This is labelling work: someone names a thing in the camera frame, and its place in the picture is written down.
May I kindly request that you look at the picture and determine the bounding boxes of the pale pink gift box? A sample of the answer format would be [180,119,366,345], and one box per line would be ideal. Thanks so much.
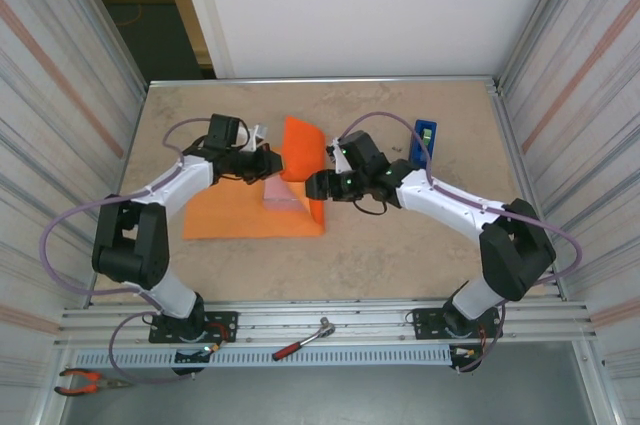
[263,178,310,212]

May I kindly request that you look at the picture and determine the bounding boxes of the blue tape dispenser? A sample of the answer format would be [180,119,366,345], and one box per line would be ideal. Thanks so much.
[407,118,440,167]

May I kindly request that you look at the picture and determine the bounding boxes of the tan wooden door jamb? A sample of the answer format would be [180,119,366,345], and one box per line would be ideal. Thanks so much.
[153,0,214,67]

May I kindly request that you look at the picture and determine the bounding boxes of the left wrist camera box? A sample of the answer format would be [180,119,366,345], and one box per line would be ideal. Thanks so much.
[206,113,271,152]

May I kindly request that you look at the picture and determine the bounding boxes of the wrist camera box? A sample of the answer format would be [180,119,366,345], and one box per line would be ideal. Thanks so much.
[326,130,392,174]
[206,113,271,152]

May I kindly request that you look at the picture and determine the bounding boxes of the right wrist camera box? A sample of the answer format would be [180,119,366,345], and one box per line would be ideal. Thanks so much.
[326,130,392,174]

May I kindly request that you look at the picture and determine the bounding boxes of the aluminium table edge rail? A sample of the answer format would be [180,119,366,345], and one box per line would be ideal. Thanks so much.
[147,75,501,91]

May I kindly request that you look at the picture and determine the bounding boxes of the aluminium corner post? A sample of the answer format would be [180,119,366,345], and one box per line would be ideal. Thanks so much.
[69,0,151,96]
[492,0,581,96]

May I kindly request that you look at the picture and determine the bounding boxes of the aluminium mounting rail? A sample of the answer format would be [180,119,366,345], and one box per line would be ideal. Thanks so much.
[54,299,599,346]

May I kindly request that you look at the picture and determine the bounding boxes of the red-handled ratchet wrench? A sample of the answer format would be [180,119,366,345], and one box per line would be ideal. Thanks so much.
[272,316,337,361]

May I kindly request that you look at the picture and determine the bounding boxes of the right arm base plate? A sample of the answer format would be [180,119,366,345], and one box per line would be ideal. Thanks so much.
[412,307,503,342]

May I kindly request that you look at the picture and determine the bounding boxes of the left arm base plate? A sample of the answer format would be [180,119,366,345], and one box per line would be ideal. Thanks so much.
[148,311,239,345]

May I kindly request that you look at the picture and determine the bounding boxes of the grey slotted cable duct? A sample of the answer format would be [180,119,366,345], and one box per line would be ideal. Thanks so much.
[74,344,454,369]

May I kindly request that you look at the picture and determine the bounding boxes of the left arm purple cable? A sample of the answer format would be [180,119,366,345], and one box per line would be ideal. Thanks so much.
[39,116,217,382]

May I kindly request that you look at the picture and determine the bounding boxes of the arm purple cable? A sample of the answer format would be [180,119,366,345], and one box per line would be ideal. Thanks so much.
[342,112,584,374]
[39,116,217,382]

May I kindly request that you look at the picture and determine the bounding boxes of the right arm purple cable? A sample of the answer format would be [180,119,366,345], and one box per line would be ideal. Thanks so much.
[342,112,584,374]

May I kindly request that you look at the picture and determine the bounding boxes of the orange-handled pliers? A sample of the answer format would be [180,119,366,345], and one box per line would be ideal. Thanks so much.
[53,368,134,397]

